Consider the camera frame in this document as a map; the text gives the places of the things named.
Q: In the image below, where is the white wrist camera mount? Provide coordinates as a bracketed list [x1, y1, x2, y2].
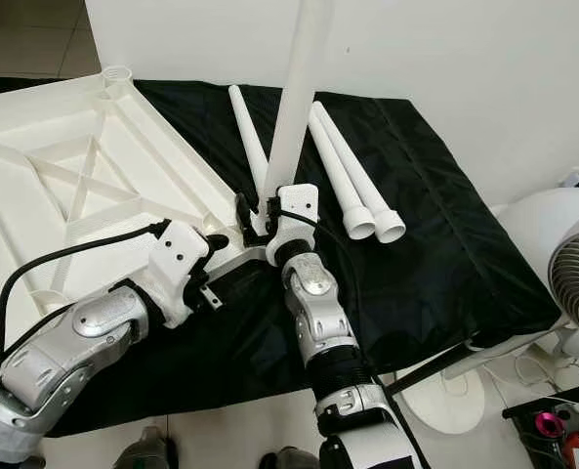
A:
[145, 220, 212, 328]
[265, 183, 321, 267]

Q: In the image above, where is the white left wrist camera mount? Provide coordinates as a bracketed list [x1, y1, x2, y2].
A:
[145, 220, 212, 328]

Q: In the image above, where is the black quilted cloth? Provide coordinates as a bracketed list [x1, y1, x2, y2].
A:
[0, 76, 563, 438]

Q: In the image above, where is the white round fan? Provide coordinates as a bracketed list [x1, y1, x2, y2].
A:
[489, 186, 579, 343]

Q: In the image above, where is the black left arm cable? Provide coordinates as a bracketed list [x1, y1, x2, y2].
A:
[0, 222, 171, 392]

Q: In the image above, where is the white plastic table leg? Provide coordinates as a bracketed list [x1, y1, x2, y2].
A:
[307, 107, 376, 242]
[227, 84, 272, 201]
[260, 0, 334, 238]
[313, 100, 407, 245]

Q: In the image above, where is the dark metal bar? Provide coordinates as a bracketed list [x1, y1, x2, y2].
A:
[385, 342, 476, 397]

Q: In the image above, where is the white plastic table top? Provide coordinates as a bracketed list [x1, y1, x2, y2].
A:
[0, 64, 270, 338]

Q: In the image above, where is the magenta hair dryer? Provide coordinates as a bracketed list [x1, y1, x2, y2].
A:
[528, 410, 568, 450]

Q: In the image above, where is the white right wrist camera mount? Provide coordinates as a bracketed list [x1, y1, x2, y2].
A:
[265, 183, 321, 267]

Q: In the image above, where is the grey robot left leg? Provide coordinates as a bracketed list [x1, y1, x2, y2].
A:
[111, 425, 171, 469]

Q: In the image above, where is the black rack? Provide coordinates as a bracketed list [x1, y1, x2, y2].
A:
[502, 396, 579, 469]

